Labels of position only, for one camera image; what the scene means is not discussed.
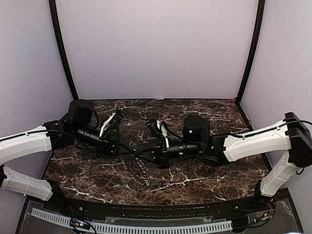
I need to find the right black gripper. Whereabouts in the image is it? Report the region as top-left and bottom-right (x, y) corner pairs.
(134, 136), (203, 169)

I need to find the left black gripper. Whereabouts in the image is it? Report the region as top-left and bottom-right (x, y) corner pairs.
(74, 123), (135, 158)

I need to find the black disc with keyrings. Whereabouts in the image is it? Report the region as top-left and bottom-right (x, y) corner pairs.
(121, 155), (150, 187)

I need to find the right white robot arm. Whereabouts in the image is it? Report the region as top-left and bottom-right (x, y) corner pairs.
(134, 112), (312, 212)

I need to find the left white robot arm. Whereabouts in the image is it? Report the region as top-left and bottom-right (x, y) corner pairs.
(0, 99), (134, 213)

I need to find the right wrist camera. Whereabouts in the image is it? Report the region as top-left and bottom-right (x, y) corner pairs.
(146, 117), (170, 148)

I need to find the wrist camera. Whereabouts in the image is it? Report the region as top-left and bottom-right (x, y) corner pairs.
(99, 109), (124, 137)
(146, 117), (170, 148)

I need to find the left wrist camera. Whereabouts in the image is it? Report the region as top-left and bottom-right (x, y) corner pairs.
(99, 109), (124, 137)

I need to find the black front rail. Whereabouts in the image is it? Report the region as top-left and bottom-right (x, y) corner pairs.
(64, 197), (258, 217)

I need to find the white slotted cable duct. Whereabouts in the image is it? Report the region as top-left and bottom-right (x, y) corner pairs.
(30, 208), (233, 234)

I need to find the left black frame post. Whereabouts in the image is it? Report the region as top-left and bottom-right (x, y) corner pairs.
(48, 0), (79, 100)

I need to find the black frame post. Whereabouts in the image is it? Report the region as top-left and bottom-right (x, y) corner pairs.
(48, 0), (79, 100)
(235, 0), (266, 105)

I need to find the right black frame post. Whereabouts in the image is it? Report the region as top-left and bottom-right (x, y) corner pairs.
(235, 0), (266, 105)

